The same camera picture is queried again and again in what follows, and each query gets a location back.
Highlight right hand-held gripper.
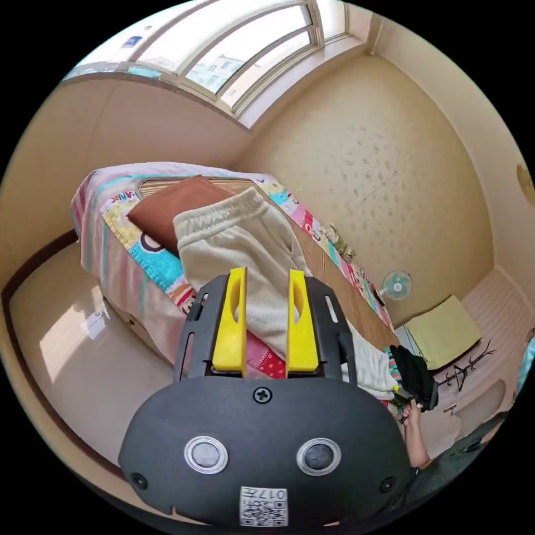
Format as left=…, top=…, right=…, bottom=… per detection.
left=390, top=344, right=440, bottom=414

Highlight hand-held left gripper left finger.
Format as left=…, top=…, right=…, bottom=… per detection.
left=212, top=267, right=248, bottom=373

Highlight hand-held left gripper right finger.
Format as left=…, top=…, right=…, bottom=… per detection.
left=285, top=269, right=319, bottom=373

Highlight white pants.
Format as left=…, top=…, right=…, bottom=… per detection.
left=173, top=186, right=403, bottom=403

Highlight person's right forearm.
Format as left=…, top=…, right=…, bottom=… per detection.
left=402, top=421, right=432, bottom=470

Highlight person's right hand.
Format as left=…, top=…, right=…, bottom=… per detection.
left=398, top=403, right=422, bottom=428

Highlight yellow-green cushion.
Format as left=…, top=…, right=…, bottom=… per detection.
left=402, top=294, right=483, bottom=372

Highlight person's body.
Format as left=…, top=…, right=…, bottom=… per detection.
left=392, top=411, right=514, bottom=517

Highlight small teal fan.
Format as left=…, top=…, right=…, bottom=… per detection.
left=377, top=270, right=414, bottom=303

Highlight bed with patchwork quilt and mat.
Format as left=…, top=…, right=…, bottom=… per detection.
left=70, top=160, right=403, bottom=408

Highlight brown pillow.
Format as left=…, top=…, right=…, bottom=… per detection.
left=126, top=175, right=236, bottom=258

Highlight window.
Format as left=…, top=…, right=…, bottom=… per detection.
left=61, top=0, right=361, bottom=131

